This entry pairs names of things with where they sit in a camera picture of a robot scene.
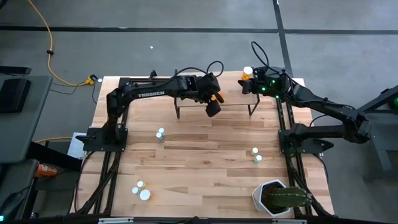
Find black flat bar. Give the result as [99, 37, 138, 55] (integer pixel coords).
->
[0, 65, 32, 75]

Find white hexagonal plant pot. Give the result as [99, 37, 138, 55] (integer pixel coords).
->
[251, 179, 296, 218]

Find black bar with LED strips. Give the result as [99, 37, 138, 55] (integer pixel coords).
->
[98, 217, 308, 224]

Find black metal table frame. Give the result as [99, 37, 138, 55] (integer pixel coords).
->
[70, 76, 335, 218]

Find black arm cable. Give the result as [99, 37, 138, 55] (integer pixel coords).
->
[250, 40, 270, 71]
[174, 60, 225, 82]

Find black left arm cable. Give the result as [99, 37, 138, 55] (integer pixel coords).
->
[174, 60, 225, 82]

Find white paper sheet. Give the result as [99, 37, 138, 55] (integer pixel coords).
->
[67, 131, 88, 160]

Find wooden shelf black metal legs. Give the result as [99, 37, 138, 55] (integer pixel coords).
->
[173, 70, 261, 119]

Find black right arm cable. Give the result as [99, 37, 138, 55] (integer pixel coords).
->
[250, 40, 270, 71]

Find dark grey metal stand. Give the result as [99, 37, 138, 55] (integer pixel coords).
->
[359, 84, 398, 183]

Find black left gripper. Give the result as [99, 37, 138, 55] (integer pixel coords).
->
[196, 73, 226, 118]

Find short yellow cable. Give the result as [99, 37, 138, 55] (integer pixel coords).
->
[35, 136, 73, 144]

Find grey desk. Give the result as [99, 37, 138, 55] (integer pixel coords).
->
[0, 74, 53, 165]

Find green cactus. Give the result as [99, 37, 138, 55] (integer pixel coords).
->
[267, 185, 313, 208]

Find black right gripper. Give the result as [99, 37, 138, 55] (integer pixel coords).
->
[238, 66, 292, 99]

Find long yellow power cable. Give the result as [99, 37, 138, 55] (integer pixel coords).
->
[27, 0, 96, 87]

